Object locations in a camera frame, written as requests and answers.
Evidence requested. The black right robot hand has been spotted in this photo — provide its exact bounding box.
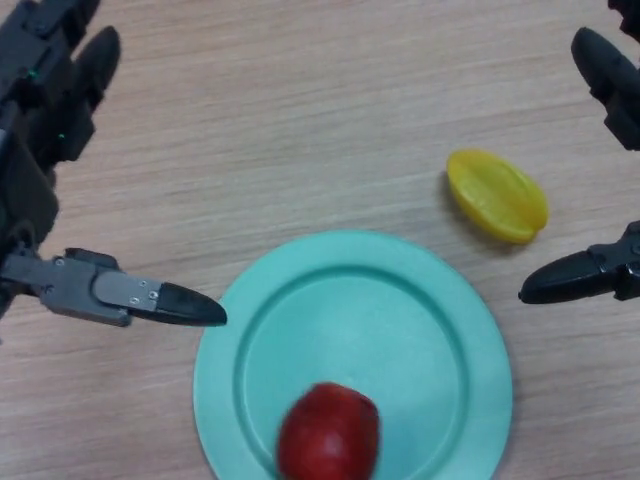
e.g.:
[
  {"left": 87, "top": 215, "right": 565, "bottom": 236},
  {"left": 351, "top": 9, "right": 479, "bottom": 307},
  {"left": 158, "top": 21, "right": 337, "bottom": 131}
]
[{"left": 518, "top": 0, "right": 640, "bottom": 305}]

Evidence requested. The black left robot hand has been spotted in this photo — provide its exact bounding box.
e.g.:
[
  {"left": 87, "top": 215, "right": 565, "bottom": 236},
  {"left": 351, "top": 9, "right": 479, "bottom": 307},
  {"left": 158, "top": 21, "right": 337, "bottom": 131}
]
[{"left": 0, "top": 0, "right": 228, "bottom": 329}]

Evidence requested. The red apple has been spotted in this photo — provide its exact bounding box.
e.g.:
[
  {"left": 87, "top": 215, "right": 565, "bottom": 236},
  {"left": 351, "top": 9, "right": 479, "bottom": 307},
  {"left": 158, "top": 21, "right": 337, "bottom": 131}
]
[{"left": 276, "top": 382, "right": 381, "bottom": 480}]

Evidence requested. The green round plate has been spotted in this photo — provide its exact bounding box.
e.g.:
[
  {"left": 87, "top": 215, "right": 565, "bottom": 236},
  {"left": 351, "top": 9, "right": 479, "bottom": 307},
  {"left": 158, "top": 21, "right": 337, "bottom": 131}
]
[{"left": 192, "top": 229, "right": 514, "bottom": 480}]

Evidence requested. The yellow starfruit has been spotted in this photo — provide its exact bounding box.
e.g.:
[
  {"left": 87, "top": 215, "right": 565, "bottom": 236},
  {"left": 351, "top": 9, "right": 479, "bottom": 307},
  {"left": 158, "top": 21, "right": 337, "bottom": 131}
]
[{"left": 446, "top": 148, "right": 550, "bottom": 245}]

